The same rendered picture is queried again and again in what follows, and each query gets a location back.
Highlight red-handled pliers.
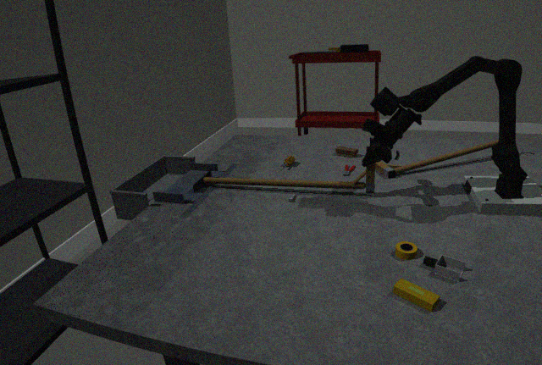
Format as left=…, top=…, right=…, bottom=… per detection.
left=343, top=165, right=356, bottom=176

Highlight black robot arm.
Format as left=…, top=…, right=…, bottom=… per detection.
left=362, top=56, right=528, bottom=199

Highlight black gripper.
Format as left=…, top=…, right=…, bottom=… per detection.
left=362, top=120, right=404, bottom=167

